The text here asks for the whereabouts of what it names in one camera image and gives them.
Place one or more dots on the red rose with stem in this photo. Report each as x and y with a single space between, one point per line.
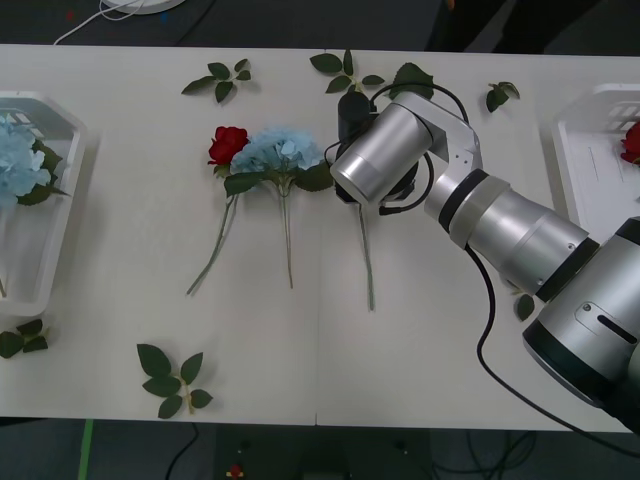
227 142
632 147
367 260

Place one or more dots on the large single green leaf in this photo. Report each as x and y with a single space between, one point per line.
415 75

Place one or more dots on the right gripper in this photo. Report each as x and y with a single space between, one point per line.
342 196

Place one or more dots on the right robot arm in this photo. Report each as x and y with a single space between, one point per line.
515 220

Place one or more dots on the small curled green leaf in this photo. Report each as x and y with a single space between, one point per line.
495 98

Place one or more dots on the dark robot base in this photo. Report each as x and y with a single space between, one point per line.
320 455

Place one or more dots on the green floor tape strip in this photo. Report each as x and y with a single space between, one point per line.
86 450

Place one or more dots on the green leaf twig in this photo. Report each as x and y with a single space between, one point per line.
200 85
10 344
325 62
525 307
152 360

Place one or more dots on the white round stand base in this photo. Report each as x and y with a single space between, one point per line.
145 6

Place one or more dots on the shallow white box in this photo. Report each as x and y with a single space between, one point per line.
590 165
60 240

